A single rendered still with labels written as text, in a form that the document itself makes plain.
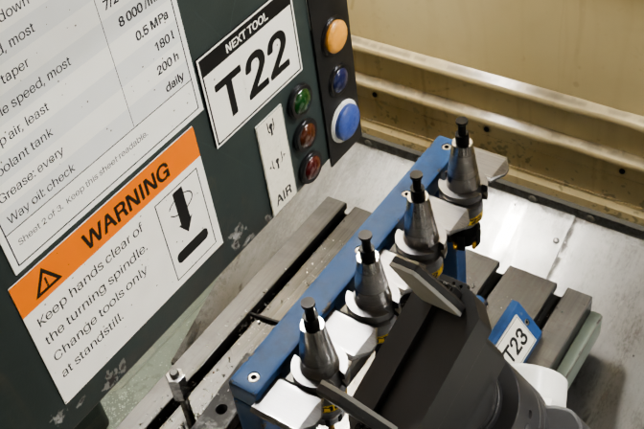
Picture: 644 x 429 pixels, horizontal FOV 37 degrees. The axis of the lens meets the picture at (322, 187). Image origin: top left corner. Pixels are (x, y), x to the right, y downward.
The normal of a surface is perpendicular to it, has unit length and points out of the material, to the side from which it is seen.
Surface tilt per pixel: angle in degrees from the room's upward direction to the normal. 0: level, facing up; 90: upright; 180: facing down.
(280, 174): 90
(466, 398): 80
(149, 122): 90
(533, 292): 0
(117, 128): 90
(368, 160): 25
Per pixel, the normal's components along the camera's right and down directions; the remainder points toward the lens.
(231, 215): 0.82, 0.31
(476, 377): 0.70, 0.26
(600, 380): -0.33, -0.42
